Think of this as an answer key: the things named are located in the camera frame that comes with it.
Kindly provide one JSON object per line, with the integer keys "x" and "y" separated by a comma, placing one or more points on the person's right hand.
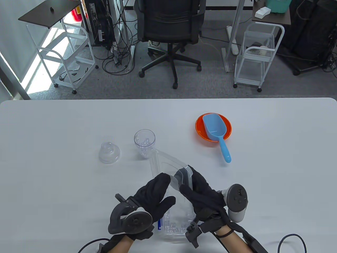
{"x": 202, "y": 195}

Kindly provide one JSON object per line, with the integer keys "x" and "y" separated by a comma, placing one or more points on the person's left hand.
{"x": 152, "y": 197}

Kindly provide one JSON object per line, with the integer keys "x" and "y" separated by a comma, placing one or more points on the clear plastic container lid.
{"x": 163, "y": 163}

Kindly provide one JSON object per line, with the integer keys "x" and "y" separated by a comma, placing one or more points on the clear container with blue clips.
{"x": 173, "y": 236}

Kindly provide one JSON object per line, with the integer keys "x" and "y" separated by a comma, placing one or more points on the small heap of clear ice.
{"x": 144, "y": 150}

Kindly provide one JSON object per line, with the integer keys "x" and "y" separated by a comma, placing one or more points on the clear plastic shaker lid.
{"x": 109, "y": 155}

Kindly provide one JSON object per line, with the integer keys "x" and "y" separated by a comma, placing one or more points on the clear plastic shaker cup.
{"x": 137, "y": 137}

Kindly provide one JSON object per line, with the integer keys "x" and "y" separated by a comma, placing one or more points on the blue plastic scoop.
{"x": 214, "y": 126}

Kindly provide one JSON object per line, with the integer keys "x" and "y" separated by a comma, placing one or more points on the person's right forearm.
{"x": 234, "y": 243}

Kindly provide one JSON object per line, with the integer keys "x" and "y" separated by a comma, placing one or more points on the person's left forearm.
{"x": 121, "y": 245}

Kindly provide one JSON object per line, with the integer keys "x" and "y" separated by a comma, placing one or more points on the grey and white hand controller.
{"x": 237, "y": 200}
{"x": 137, "y": 222}

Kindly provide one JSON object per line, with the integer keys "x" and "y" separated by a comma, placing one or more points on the thin black wrist tie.
{"x": 225, "y": 234}

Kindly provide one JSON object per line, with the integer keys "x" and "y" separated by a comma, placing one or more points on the orange plastic bowl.
{"x": 198, "y": 129}

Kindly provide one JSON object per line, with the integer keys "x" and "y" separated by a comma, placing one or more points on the black wrist electronics box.
{"x": 101, "y": 247}
{"x": 255, "y": 243}

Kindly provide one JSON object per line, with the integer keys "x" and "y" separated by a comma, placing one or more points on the white power strip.
{"x": 234, "y": 48}

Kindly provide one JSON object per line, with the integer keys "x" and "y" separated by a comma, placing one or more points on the small white cup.
{"x": 262, "y": 51}

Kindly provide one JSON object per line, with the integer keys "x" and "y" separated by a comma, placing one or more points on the black office chair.
{"x": 168, "y": 21}

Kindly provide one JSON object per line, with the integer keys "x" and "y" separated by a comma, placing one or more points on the black computer tower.
{"x": 101, "y": 23}

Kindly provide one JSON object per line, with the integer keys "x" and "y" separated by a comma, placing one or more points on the small white box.
{"x": 262, "y": 12}

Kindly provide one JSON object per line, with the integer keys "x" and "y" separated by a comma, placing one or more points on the white cart with dark top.
{"x": 44, "y": 13}
{"x": 279, "y": 17}

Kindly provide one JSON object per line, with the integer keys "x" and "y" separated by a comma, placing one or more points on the red fire extinguisher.
{"x": 77, "y": 14}

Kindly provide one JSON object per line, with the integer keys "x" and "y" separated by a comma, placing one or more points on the black equipment stand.
{"x": 316, "y": 31}

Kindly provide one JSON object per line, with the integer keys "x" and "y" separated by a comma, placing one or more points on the teal plastic container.
{"x": 277, "y": 5}

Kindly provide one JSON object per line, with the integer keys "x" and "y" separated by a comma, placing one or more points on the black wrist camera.
{"x": 193, "y": 233}
{"x": 121, "y": 197}

